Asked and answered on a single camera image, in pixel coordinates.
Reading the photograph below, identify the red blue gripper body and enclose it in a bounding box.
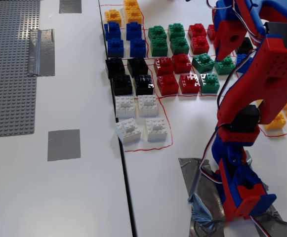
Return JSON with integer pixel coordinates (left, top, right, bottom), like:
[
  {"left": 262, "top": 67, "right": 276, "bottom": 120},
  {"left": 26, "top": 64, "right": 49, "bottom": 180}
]
[{"left": 213, "top": 0, "right": 247, "bottom": 43}]

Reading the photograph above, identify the red blue gripper finger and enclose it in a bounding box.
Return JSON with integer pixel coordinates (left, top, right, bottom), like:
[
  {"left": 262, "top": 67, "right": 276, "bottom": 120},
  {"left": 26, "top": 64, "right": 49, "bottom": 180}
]
[{"left": 213, "top": 41, "right": 244, "bottom": 61}]

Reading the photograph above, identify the green brick block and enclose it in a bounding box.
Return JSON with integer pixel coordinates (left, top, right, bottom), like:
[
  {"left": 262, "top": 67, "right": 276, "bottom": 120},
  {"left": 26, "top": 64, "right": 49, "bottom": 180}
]
[
  {"left": 151, "top": 37, "right": 170, "bottom": 57},
  {"left": 214, "top": 55, "right": 236, "bottom": 76},
  {"left": 170, "top": 37, "right": 190, "bottom": 55},
  {"left": 192, "top": 53, "right": 215, "bottom": 74},
  {"left": 199, "top": 73, "right": 220, "bottom": 94},
  {"left": 148, "top": 25, "right": 168, "bottom": 40},
  {"left": 167, "top": 23, "right": 186, "bottom": 40}
]

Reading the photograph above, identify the red brick block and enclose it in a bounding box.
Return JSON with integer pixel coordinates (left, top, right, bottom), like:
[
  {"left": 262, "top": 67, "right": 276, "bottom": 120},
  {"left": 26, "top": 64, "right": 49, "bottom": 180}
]
[
  {"left": 179, "top": 73, "right": 201, "bottom": 94},
  {"left": 188, "top": 23, "right": 207, "bottom": 39},
  {"left": 171, "top": 53, "right": 193, "bottom": 74},
  {"left": 190, "top": 36, "right": 210, "bottom": 55},
  {"left": 206, "top": 24, "right": 217, "bottom": 41},
  {"left": 154, "top": 56, "right": 175, "bottom": 77},
  {"left": 157, "top": 74, "right": 180, "bottom": 96}
]

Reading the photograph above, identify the black brick block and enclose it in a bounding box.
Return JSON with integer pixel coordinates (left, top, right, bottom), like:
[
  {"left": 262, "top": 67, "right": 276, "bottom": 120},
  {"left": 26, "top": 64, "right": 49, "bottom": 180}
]
[
  {"left": 127, "top": 57, "right": 149, "bottom": 78},
  {"left": 236, "top": 37, "right": 254, "bottom": 55},
  {"left": 133, "top": 74, "right": 155, "bottom": 96},
  {"left": 105, "top": 58, "right": 126, "bottom": 79},
  {"left": 112, "top": 74, "right": 133, "bottom": 96}
]

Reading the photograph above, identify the blue brick block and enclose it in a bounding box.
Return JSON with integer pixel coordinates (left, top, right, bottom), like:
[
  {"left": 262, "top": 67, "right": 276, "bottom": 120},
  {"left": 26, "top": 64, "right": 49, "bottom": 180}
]
[
  {"left": 125, "top": 22, "right": 143, "bottom": 40},
  {"left": 103, "top": 21, "right": 122, "bottom": 40},
  {"left": 107, "top": 38, "right": 124, "bottom": 58},
  {"left": 236, "top": 53, "right": 254, "bottom": 74},
  {"left": 129, "top": 38, "right": 147, "bottom": 58}
]

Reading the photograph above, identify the white brick block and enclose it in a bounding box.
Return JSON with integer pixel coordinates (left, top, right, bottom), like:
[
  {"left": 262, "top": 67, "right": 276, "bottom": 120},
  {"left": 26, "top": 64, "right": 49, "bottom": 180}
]
[
  {"left": 137, "top": 95, "right": 159, "bottom": 117},
  {"left": 115, "top": 118, "right": 142, "bottom": 145},
  {"left": 115, "top": 96, "right": 136, "bottom": 119},
  {"left": 145, "top": 118, "right": 168, "bottom": 143}
]

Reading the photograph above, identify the grey tape square marker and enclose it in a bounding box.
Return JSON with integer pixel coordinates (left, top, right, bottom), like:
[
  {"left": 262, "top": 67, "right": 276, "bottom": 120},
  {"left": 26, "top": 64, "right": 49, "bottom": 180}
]
[{"left": 47, "top": 129, "right": 81, "bottom": 161}]

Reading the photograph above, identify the crumpled grey duct tape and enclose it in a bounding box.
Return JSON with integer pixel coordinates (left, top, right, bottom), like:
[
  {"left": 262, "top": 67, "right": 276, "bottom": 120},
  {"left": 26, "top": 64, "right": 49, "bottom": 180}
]
[{"left": 179, "top": 150, "right": 287, "bottom": 237}]

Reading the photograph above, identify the robot base cable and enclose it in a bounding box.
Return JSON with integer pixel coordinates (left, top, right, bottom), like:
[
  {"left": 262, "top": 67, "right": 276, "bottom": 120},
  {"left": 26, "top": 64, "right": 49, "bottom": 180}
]
[{"left": 250, "top": 215, "right": 271, "bottom": 237}]

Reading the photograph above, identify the grey duct tape strip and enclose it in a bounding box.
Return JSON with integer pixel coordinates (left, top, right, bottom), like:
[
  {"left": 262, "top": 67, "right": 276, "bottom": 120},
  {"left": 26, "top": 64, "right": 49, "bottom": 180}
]
[{"left": 27, "top": 29, "right": 55, "bottom": 77}]

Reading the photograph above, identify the grey studded base plate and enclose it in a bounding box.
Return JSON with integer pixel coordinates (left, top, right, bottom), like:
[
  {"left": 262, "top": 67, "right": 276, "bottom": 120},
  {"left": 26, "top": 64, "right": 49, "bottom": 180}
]
[{"left": 0, "top": 0, "right": 41, "bottom": 138}]

